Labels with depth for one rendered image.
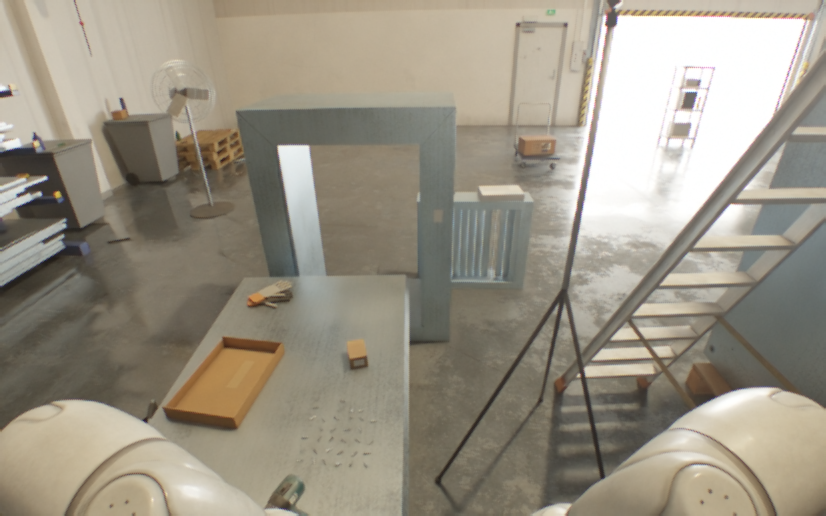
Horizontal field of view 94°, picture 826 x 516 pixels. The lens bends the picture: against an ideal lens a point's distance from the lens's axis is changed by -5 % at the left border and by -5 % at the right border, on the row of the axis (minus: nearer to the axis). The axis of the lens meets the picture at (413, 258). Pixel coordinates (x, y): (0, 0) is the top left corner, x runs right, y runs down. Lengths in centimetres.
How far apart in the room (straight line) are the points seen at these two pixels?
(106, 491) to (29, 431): 17
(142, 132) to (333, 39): 489
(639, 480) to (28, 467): 57
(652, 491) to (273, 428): 141
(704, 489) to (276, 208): 243
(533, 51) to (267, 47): 592
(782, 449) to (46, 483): 70
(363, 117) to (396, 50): 781
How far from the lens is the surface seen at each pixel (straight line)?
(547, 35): 1031
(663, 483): 43
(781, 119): 145
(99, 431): 55
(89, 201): 611
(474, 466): 230
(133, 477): 45
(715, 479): 44
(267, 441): 165
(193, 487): 45
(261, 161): 253
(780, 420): 57
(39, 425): 60
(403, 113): 228
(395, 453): 154
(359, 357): 178
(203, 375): 199
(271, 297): 233
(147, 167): 736
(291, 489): 124
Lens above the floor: 190
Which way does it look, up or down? 29 degrees down
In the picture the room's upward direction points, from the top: 1 degrees counter-clockwise
